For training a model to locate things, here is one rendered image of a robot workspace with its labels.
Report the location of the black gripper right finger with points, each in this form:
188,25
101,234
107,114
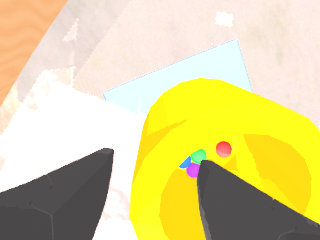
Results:
233,209

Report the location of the red ball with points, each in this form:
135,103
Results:
224,149

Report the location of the purple marble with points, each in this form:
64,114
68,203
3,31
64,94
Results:
192,170

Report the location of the blue marble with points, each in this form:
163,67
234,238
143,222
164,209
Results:
185,163

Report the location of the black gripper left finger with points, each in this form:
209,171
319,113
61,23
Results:
65,204

